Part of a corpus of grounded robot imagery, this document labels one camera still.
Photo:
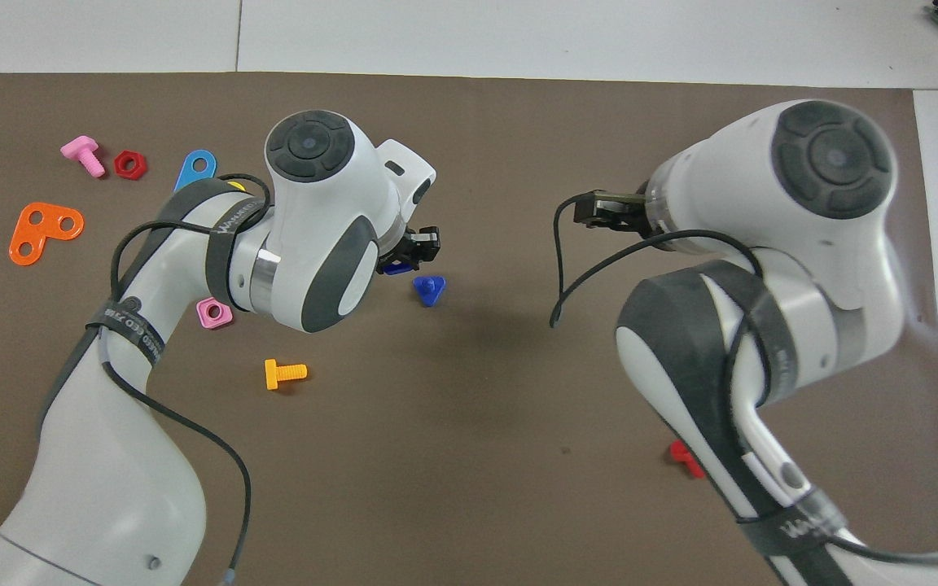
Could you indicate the pink plastic screw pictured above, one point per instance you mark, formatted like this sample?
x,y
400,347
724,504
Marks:
x,y
82,150

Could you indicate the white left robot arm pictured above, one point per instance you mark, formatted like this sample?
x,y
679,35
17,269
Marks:
x,y
111,488

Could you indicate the brown table mat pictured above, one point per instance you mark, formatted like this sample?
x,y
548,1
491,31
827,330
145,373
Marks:
x,y
477,407

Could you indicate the red plastic screw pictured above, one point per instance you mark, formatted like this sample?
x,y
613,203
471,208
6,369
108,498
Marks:
x,y
683,456

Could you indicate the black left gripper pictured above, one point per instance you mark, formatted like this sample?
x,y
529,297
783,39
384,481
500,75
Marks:
x,y
420,244

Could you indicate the red hexagon plastic nut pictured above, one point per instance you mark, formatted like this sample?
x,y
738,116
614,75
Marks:
x,y
120,165

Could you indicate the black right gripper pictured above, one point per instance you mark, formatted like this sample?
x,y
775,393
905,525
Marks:
x,y
620,213

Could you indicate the orange heart-shaped plastic plate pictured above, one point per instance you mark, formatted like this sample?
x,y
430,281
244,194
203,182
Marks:
x,y
44,232

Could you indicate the blue square plastic nut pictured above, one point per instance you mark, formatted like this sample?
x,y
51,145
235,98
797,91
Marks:
x,y
396,269

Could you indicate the orange plastic screw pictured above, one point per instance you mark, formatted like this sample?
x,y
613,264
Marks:
x,y
273,374

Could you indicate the blue two-hole plastic strip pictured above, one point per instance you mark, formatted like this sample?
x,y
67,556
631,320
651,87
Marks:
x,y
186,181

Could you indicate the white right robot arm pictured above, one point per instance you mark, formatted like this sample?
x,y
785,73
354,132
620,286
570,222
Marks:
x,y
721,187

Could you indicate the blue triangle-head plastic screw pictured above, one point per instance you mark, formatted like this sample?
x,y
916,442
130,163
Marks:
x,y
430,290

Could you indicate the pink square plastic nut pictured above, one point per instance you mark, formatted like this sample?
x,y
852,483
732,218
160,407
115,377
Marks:
x,y
203,305

